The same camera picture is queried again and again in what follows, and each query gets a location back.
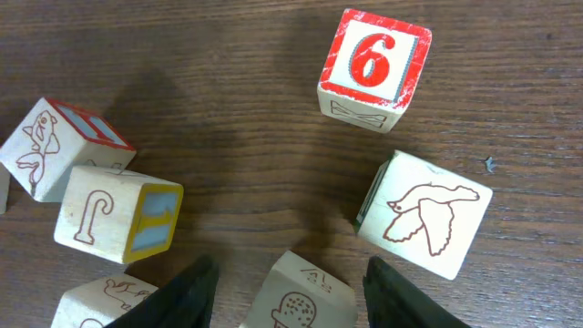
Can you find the green edged wooden block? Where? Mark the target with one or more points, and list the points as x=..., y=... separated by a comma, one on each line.
x=53, y=138

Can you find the red 6 wooden block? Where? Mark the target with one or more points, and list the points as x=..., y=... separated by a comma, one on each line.
x=372, y=70

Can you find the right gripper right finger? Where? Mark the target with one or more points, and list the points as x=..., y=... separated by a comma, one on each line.
x=392, y=301

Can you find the bird picture wooden block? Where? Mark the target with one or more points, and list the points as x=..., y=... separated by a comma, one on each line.
x=423, y=213

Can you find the ice cream wooden block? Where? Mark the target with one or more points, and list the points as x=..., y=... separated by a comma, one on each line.
x=298, y=294

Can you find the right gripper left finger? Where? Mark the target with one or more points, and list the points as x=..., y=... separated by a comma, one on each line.
x=185, y=302

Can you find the cane picture wooden block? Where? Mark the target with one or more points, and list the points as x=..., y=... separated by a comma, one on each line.
x=116, y=214

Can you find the duck picture wooden block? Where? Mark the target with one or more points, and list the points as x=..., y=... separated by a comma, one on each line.
x=98, y=303

